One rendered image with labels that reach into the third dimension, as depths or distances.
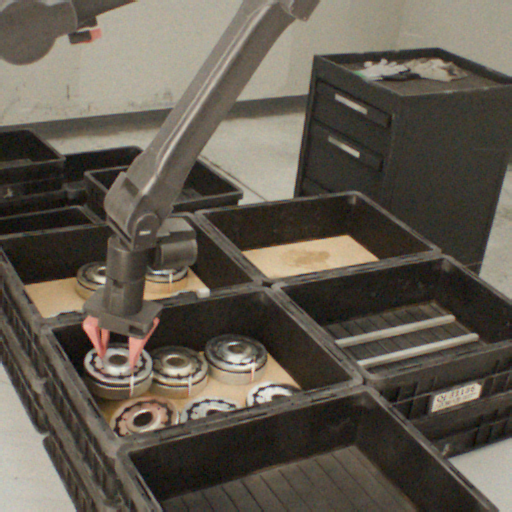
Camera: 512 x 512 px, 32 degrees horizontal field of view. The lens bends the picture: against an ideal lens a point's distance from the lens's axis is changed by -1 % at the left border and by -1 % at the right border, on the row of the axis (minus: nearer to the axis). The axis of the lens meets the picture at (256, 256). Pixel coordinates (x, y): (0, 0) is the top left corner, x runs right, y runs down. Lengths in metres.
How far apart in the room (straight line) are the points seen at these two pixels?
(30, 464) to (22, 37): 0.73
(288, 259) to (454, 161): 1.36
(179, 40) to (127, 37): 0.31
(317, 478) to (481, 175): 2.09
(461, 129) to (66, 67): 2.21
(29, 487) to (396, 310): 0.75
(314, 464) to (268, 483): 0.08
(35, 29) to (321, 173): 2.25
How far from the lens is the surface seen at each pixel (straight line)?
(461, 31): 5.42
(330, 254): 1.89
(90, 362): 1.38
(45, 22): 1.01
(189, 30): 4.85
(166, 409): 1.30
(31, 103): 4.56
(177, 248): 1.28
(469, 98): 3.04
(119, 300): 1.28
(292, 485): 1.29
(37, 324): 1.40
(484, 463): 1.63
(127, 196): 1.22
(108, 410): 1.38
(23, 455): 1.51
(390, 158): 2.88
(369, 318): 1.69
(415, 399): 1.45
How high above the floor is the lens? 1.68
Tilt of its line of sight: 27 degrees down
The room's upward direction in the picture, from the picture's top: 8 degrees clockwise
